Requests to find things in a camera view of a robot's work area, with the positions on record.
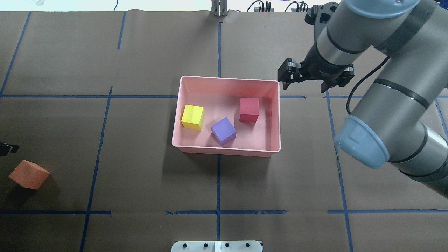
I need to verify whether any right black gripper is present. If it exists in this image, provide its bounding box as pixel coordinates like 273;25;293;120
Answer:
277;44;354;93

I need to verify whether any orange foam block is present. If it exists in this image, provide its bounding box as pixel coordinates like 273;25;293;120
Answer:
9;160;51;190

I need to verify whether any red foam block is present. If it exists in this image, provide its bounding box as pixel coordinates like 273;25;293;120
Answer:
239;97;259;122

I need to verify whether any purple foam block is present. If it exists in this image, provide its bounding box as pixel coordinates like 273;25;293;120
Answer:
211;117;237;146

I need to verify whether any yellow foam block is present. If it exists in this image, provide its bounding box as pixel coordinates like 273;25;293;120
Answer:
181;105;205;131

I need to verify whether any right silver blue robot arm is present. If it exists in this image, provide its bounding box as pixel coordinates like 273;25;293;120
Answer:
277;0;447;197

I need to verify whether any pink plastic bin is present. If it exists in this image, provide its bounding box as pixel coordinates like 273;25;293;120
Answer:
171;76;281;157

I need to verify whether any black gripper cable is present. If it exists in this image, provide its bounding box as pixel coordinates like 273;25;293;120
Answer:
346;56;391;115

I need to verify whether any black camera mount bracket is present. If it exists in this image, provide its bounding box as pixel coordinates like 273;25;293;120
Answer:
304;2;339;42

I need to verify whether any aluminium frame post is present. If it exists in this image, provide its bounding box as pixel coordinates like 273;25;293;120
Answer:
210;0;228;16

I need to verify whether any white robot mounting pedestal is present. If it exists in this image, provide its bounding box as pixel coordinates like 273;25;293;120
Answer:
171;240;264;252

